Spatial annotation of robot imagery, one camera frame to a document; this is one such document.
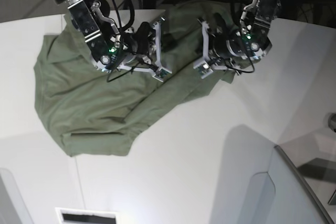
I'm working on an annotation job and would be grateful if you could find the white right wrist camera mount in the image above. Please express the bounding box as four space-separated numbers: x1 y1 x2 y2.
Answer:
117 16 172 82

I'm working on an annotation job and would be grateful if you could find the white label with black bar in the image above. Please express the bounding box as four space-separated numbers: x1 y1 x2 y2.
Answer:
55 207 121 224

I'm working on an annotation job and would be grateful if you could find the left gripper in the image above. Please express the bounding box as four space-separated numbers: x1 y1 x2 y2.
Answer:
209 0 281 64

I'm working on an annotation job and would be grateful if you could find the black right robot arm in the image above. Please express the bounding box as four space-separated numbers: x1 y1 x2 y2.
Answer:
55 0 160 74

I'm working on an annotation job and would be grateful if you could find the green t-shirt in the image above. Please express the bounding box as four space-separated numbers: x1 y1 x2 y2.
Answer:
34 0 236 156

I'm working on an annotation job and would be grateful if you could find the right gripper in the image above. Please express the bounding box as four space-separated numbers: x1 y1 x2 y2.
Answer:
67 0 156 73

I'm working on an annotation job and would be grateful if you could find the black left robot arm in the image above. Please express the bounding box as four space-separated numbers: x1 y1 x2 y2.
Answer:
217 0 281 60

